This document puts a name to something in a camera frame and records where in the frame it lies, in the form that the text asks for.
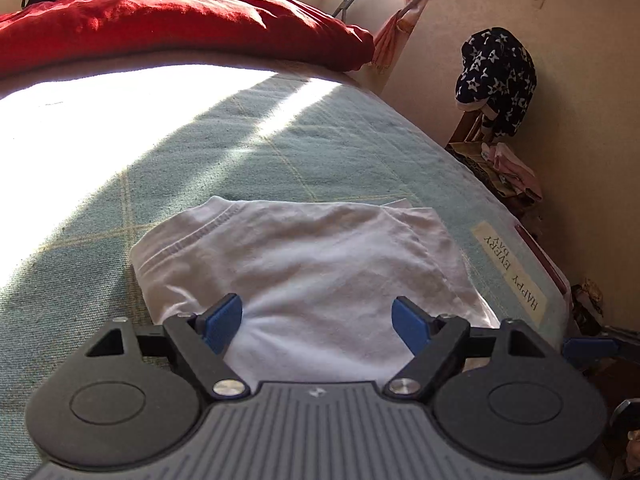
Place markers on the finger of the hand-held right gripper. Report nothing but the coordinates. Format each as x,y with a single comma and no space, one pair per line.
587,350
627,417

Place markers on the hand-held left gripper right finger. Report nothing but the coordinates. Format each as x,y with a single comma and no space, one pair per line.
410,322

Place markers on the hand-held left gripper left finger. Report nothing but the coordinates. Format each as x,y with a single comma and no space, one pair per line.
222,322

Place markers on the white printed t-shirt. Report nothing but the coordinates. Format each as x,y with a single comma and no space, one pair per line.
310,260

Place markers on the pile of light clothes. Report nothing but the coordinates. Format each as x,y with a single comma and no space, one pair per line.
505,162

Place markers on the wooden chair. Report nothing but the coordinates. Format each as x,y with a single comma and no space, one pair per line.
467,125

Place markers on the dark star-print garment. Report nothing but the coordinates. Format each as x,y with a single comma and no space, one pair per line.
495,75

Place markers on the pink curtain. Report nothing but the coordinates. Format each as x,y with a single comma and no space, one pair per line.
400,35

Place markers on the red quilt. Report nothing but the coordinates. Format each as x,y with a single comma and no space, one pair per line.
175,20

